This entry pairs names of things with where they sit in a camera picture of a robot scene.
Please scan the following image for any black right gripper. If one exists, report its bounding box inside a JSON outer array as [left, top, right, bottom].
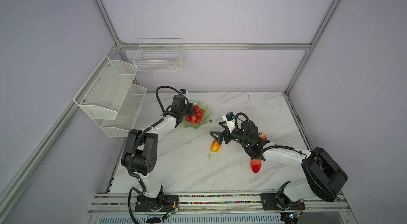
[[209, 121, 251, 147]]

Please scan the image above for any orange yellow fake mango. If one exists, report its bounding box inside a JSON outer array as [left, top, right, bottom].
[[210, 140, 220, 153]]

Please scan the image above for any red fake grape bunch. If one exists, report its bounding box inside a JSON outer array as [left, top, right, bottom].
[[185, 105, 205, 125]]

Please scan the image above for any red green fake apple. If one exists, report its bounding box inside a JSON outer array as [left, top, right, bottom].
[[259, 134, 267, 140]]

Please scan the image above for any red fake strawberry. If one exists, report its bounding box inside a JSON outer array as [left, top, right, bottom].
[[250, 159, 262, 173]]

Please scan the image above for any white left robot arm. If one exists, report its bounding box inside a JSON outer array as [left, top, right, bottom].
[[121, 93, 194, 211]]

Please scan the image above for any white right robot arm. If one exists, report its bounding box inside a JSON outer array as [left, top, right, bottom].
[[209, 121, 348, 211]]

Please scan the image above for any green glass fruit bowl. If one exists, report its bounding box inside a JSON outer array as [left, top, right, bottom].
[[181, 101, 212, 129]]

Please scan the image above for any white perforated two-tier shelf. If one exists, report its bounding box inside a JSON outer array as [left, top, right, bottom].
[[73, 57, 147, 138]]

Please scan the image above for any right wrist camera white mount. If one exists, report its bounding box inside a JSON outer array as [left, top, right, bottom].
[[222, 112, 236, 132]]

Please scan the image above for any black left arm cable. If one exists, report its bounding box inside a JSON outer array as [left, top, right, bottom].
[[155, 85, 182, 117]]

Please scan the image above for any white wire wall basket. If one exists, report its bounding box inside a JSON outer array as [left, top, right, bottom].
[[133, 38, 184, 72]]

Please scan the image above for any horizontal aluminium frame bar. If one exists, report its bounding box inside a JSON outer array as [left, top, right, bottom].
[[120, 43, 312, 51]]

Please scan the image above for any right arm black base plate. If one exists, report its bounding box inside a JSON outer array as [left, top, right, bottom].
[[260, 193, 305, 211]]

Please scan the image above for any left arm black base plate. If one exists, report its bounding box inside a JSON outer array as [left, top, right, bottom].
[[134, 194, 179, 212]]

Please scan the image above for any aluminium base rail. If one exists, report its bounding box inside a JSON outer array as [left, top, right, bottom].
[[84, 192, 357, 224]]

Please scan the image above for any aluminium frame corner post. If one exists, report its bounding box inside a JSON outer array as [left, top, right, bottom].
[[92, 0, 121, 46]]

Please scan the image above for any right aluminium frame post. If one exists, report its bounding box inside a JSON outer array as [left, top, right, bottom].
[[285, 0, 343, 95]]

